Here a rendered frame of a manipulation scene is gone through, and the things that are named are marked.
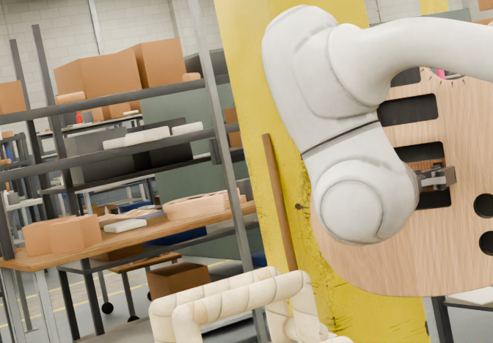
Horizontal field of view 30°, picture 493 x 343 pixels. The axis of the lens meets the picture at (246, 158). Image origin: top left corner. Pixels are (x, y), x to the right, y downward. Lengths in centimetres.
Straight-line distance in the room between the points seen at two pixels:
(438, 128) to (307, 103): 40
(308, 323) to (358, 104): 33
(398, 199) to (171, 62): 524
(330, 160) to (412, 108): 40
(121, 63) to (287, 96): 503
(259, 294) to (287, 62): 31
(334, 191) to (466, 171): 43
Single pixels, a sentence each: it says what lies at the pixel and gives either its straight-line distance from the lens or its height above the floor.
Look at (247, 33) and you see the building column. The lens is 227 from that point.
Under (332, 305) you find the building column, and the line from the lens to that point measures 221.
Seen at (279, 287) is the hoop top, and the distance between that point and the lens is 120.
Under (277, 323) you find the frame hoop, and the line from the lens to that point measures 130.
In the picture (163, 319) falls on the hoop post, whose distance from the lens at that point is 123.
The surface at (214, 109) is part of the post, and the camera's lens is 475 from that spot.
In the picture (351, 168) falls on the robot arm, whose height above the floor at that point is 135.
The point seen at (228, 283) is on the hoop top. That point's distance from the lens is 126.
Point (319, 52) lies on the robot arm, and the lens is 105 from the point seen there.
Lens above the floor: 143
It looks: 3 degrees down
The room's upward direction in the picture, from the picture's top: 11 degrees counter-clockwise
